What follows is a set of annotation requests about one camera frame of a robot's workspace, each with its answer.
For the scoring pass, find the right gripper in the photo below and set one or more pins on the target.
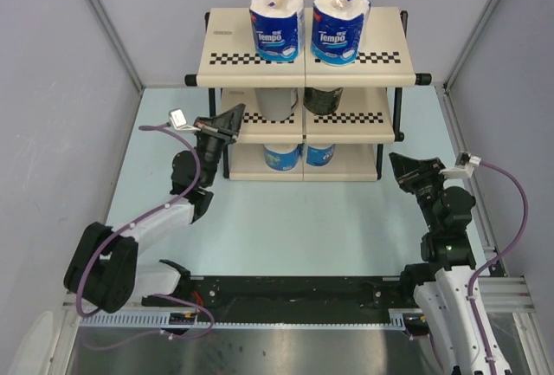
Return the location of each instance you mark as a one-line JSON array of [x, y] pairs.
[[410, 171]]

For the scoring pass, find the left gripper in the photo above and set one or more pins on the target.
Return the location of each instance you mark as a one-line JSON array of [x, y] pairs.
[[224, 127]]

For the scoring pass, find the grey paper roll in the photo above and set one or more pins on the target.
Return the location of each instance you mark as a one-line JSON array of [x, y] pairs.
[[276, 104]]

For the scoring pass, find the light blue paper roll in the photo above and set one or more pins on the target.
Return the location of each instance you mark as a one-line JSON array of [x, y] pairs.
[[282, 157], [319, 155]]

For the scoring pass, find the beige three-tier shelf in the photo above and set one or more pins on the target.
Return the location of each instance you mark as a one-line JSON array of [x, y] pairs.
[[368, 115]]

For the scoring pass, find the dark green paper roll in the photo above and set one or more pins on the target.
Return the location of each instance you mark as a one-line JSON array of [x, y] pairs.
[[322, 101]]

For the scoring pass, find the Tempo dark blue paper roll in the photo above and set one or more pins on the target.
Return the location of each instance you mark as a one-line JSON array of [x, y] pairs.
[[278, 29]]

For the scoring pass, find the dark blue paper roll front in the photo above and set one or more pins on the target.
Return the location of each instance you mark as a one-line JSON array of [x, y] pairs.
[[337, 30]]

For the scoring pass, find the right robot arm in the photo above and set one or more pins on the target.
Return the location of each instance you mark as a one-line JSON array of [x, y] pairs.
[[444, 285]]

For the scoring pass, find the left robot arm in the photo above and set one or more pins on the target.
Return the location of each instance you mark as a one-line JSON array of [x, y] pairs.
[[103, 273]]

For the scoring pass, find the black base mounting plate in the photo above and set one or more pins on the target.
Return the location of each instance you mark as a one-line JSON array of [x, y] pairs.
[[375, 291]]

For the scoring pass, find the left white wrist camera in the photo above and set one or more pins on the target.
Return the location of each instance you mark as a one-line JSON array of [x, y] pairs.
[[179, 123]]

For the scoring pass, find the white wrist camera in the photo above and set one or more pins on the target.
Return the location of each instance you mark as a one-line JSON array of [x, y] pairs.
[[463, 168], [179, 123]]

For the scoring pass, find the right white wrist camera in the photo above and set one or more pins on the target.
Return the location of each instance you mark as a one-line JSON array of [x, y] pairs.
[[463, 168]]

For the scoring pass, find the white slotted cable duct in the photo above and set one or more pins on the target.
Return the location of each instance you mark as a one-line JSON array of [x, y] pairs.
[[388, 320]]

